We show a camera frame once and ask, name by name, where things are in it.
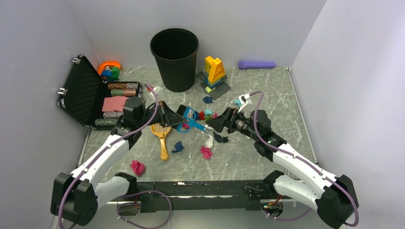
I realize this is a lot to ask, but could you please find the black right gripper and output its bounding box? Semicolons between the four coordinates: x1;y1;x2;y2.
206;107;260;141

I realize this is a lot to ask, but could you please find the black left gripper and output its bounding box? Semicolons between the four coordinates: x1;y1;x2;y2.
137;100;186;128

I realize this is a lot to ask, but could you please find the yellow slotted plastic scoop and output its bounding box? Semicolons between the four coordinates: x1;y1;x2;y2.
150;124;171;161

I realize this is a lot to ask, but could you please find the blue brush with black bristles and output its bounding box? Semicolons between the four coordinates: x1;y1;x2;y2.
173;105;210;133

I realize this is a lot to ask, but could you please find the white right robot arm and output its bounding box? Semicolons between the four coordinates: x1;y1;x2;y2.
206;107;359;229

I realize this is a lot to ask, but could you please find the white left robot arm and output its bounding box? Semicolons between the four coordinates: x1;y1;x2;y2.
50;97;186;226

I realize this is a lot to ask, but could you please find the green paper scrap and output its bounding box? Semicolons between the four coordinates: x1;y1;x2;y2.
204;114;212;120

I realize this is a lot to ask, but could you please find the black paper scrap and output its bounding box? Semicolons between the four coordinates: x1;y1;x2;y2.
213;132;229;143

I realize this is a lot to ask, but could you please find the light blue paper scrap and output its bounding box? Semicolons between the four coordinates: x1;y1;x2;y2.
204;109;213;115

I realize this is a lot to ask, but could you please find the cyan paper scrap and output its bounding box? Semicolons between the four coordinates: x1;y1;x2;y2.
234;99;242;107

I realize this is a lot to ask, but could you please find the navy paper scrap near bricks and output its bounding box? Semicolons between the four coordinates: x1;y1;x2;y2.
202;96;213;104

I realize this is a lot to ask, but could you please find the white paper scrap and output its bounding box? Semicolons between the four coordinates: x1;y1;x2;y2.
205;135;214;148

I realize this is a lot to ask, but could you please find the dark blue paper scrap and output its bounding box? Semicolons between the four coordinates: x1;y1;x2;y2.
171;141;184;153

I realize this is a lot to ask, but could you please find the pink paper scrap centre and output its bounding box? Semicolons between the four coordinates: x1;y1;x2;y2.
200;146;213;159

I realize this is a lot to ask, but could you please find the yellow toy brick building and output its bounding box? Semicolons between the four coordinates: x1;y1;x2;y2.
196;56;231;100

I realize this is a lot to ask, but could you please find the purple cylinder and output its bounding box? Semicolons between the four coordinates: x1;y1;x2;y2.
237;60;276;70

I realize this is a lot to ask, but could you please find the large pink paper scrap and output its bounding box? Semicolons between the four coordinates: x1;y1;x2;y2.
130;160;145;177

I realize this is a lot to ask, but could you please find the black plastic trash bin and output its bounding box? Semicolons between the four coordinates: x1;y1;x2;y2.
149;28;199;93

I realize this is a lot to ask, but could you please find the black poker chip case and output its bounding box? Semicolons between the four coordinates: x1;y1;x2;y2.
57;54;142;130

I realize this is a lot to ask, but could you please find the orange tape dispenser toy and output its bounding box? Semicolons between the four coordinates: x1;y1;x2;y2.
97;61;122;82

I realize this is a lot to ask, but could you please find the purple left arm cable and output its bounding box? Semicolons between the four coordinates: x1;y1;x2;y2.
57;83;173;229

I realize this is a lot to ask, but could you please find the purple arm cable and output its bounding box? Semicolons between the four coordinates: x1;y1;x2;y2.
248;91;360;228
57;83;173;229

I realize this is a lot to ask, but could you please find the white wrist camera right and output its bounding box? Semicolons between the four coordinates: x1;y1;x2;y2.
238;94;252;112

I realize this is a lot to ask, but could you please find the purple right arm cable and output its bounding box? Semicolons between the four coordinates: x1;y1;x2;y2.
248;91;360;228

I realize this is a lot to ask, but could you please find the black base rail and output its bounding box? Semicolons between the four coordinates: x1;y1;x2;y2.
106;180;286;213

